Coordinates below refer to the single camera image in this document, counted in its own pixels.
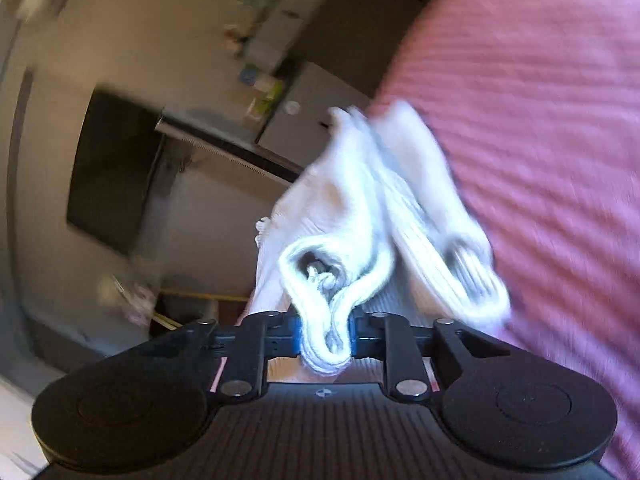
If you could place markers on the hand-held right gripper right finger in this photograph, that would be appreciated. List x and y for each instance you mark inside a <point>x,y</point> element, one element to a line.
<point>356,341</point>

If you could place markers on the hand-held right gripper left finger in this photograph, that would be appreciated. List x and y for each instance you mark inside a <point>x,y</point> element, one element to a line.
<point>295,341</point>

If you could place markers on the white ribbed knit sweater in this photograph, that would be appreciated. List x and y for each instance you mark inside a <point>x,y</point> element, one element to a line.
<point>360,200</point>

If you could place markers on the wooden shelf with yellow legs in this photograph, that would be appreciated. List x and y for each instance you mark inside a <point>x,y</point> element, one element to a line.
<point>190,305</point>

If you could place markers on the white desk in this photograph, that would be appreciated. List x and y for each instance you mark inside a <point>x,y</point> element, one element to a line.
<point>225,145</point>

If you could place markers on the white cabinet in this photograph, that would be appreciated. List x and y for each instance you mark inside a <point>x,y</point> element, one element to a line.
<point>310,105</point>

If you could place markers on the green packet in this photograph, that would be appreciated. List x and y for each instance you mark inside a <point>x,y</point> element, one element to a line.
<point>267,100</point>

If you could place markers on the pink ribbed blanket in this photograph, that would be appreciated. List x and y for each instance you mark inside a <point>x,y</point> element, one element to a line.
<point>540,135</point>

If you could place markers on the dark brown furniture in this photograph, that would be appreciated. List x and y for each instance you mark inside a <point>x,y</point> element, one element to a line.
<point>360,35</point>

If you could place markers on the black wall screen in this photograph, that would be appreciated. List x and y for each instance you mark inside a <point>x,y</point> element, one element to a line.
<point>115,170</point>

